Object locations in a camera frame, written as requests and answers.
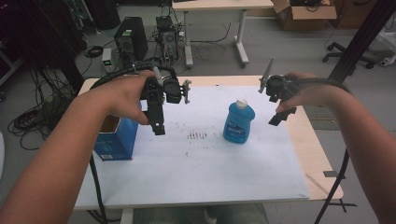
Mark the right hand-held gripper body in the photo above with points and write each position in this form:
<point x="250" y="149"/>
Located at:
<point x="280" y="88"/>

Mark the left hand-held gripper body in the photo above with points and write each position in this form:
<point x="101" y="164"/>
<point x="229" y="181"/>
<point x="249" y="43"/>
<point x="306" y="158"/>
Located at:
<point x="172" y="90"/>

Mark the blue bottle with white cap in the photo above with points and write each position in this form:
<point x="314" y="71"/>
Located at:
<point x="238" y="124"/>

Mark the blue cardboard box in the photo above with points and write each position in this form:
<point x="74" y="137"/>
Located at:
<point x="116" y="140"/>

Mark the person's right hand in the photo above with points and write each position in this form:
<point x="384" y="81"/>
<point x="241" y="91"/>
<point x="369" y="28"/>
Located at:
<point x="314" y="91"/>

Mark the person's left hand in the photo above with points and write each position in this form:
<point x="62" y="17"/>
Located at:
<point x="124" y="96"/>

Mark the grey floor mat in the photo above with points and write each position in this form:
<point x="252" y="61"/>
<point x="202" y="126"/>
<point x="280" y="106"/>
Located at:
<point x="323" y="119"/>

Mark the open computer tower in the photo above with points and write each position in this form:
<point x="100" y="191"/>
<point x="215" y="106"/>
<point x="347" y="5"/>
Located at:
<point x="168" y="39"/>

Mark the white mat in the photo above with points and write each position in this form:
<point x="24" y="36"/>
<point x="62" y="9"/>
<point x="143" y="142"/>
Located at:
<point x="202" y="168"/>

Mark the black computer tower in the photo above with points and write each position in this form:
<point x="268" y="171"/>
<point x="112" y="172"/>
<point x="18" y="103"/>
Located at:
<point x="132" y="39"/>

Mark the small white device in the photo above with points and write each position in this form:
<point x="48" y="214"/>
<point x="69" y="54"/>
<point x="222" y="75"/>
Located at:
<point x="107" y="60"/>

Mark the black office chair base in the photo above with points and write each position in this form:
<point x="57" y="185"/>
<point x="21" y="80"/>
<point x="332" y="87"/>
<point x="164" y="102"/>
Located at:
<point x="348" y="56"/>

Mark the brown cardboard box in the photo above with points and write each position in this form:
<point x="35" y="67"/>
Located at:
<point x="303" y="15"/>

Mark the white-legged wooden table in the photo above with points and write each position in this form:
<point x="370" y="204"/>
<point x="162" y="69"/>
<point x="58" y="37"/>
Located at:
<point x="222" y="4"/>

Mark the white table leg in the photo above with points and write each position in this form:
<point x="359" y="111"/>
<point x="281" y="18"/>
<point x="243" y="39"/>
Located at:
<point x="127" y="216"/>

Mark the black tape cross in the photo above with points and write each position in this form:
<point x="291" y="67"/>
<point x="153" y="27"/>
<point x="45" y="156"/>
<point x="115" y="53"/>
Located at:
<point x="342" y="205"/>

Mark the dark curtain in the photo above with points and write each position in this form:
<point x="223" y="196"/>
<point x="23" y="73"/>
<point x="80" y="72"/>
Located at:
<point x="37" y="34"/>

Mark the black metal post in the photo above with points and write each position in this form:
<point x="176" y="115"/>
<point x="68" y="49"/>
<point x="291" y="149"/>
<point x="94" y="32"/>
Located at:
<point x="362" y="37"/>

